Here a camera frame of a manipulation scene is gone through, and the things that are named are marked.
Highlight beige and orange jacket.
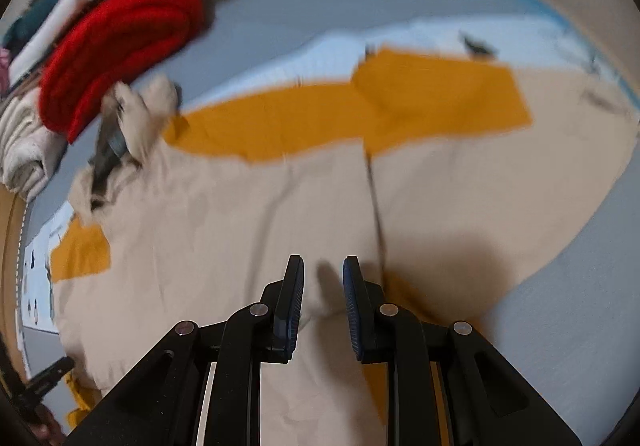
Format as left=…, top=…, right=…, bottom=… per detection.
left=51, top=49, right=639, bottom=445

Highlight wooden headboard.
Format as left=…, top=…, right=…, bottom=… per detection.
left=0, top=186, right=26, bottom=380

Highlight red folded blanket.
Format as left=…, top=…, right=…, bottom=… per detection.
left=38, top=0, right=206, bottom=143

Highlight white folded bedding stack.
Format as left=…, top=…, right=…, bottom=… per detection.
left=9, top=0, right=94, bottom=88

